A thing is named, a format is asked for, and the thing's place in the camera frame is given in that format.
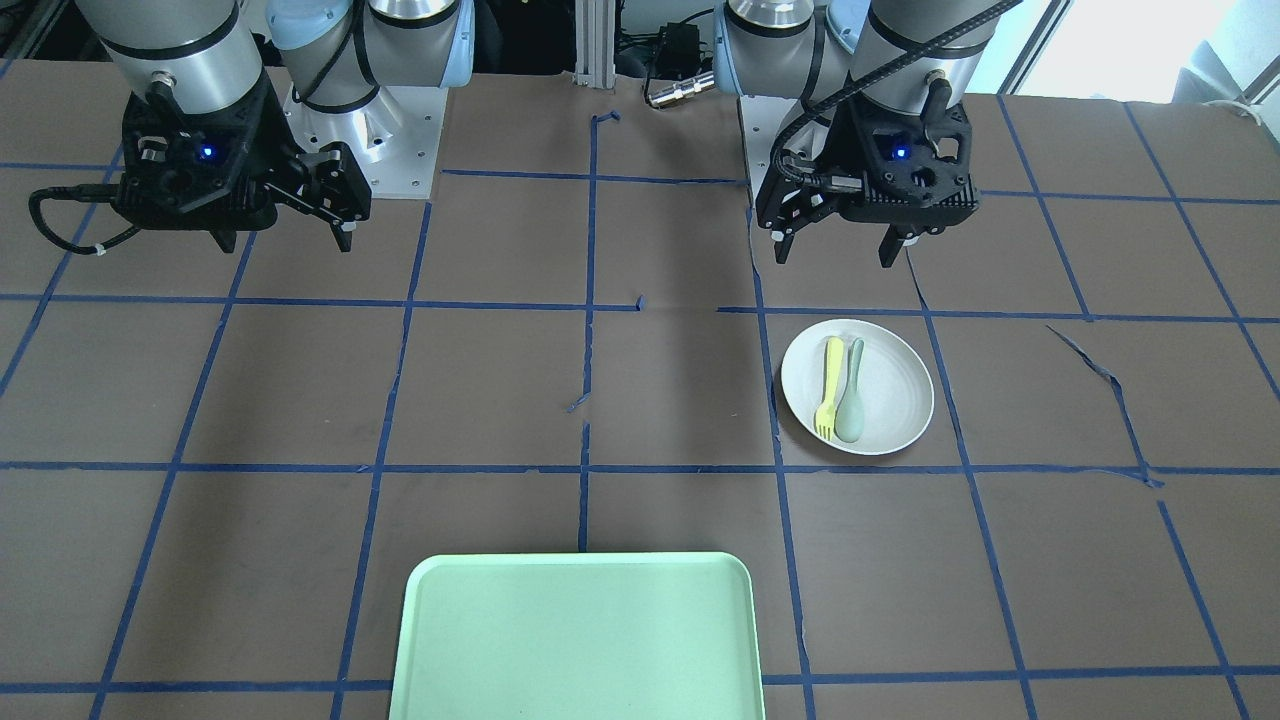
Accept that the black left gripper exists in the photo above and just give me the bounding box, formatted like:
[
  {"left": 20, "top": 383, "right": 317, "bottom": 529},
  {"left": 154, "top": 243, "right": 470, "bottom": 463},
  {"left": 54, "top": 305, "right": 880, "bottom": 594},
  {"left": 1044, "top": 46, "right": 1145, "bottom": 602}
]
[{"left": 756, "top": 95, "right": 980, "bottom": 269}]

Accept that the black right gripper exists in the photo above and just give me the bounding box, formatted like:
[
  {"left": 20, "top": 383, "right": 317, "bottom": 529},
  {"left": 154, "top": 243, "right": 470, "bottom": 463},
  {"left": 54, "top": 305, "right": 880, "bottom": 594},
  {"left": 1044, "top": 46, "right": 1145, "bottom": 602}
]
[{"left": 110, "top": 73, "right": 372, "bottom": 254}]

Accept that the white round plate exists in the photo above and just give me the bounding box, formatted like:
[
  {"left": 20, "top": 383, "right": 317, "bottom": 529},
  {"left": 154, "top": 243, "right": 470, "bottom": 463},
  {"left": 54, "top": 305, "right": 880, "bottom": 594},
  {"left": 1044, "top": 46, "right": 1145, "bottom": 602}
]
[{"left": 780, "top": 318, "right": 934, "bottom": 456}]

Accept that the yellow plastic fork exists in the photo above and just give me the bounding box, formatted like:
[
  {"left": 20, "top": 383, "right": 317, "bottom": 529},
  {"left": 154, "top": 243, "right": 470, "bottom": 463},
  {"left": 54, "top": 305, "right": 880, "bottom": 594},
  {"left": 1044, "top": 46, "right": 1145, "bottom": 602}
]
[{"left": 813, "top": 336, "right": 847, "bottom": 441}]

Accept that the robot right arm silver blue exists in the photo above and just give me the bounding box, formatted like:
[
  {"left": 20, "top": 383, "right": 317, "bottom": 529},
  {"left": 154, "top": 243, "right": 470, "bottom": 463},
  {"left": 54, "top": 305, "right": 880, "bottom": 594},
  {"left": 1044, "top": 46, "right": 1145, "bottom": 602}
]
[{"left": 67, "top": 1, "right": 477, "bottom": 252}]

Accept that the robot left arm silver blue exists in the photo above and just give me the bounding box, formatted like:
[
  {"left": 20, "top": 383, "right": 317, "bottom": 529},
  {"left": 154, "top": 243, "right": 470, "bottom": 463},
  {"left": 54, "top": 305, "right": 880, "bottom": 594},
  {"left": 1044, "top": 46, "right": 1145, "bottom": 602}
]
[{"left": 712, "top": 1, "right": 1012, "bottom": 268}]

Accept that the pale green plastic spoon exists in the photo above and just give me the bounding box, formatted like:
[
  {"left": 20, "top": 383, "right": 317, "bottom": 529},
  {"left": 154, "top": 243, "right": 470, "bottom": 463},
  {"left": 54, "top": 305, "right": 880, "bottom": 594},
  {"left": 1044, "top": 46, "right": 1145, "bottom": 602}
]
[{"left": 835, "top": 337, "right": 867, "bottom": 445}]

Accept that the light green tray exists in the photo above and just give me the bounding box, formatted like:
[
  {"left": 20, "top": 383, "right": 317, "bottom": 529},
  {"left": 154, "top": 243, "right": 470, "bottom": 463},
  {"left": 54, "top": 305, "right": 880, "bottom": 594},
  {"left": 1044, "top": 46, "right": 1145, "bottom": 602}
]
[{"left": 389, "top": 551, "right": 767, "bottom": 719}]

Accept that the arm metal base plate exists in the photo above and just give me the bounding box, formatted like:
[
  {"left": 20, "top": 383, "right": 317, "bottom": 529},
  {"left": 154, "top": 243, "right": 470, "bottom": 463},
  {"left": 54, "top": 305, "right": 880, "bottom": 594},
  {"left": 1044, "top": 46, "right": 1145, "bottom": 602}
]
[
  {"left": 283, "top": 86, "right": 449, "bottom": 200},
  {"left": 739, "top": 95, "right": 835, "bottom": 211}
]

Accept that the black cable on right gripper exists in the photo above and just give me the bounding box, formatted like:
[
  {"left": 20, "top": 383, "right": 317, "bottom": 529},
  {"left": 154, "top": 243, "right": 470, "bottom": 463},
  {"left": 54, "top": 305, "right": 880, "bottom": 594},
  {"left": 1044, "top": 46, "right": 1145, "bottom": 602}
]
[{"left": 28, "top": 184, "right": 141, "bottom": 258}]

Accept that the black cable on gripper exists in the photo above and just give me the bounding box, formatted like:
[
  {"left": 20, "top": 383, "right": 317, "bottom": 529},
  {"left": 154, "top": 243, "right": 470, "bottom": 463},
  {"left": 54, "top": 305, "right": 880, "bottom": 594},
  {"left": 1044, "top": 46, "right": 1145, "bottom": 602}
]
[
  {"left": 28, "top": 184, "right": 141, "bottom": 258},
  {"left": 768, "top": 0, "right": 1023, "bottom": 196}
]

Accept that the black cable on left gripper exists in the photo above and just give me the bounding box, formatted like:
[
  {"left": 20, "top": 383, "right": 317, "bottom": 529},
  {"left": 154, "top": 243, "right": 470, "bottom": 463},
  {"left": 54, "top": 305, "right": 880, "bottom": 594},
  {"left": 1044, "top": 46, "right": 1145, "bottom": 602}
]
[{"left": 768, "top": 0, "right": 1023, "bottom": 196}]

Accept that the silver cable connector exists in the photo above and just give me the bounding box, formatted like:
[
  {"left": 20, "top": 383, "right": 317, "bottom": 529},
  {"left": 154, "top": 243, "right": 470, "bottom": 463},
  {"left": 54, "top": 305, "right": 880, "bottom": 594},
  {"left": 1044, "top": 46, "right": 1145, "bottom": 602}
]
[{"left": 644, "top": 70, "right": 716, "bottom": 110}]

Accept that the aluminium frame post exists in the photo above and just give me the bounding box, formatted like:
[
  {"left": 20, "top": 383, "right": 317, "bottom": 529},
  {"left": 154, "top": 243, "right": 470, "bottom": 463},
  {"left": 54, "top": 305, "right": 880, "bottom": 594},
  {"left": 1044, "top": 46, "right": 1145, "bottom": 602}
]
[{"left": 573, "top": 0, "right": 620, "bottom": 91}]

